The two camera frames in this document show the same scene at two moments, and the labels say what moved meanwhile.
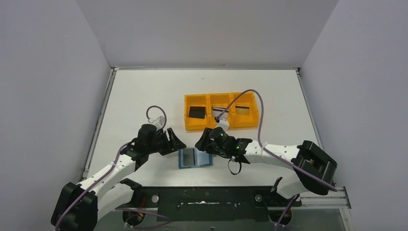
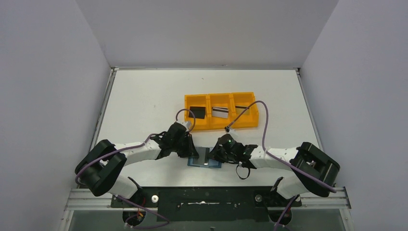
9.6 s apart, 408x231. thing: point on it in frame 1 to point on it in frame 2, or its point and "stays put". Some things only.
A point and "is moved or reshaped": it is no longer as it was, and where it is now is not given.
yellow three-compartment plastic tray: (200, 110) stays put
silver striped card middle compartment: (216, 111) stays put
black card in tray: (197, 112) stays put
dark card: (189, 157) to (207, 150)
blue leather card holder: (191, 157) is moved or reshaped
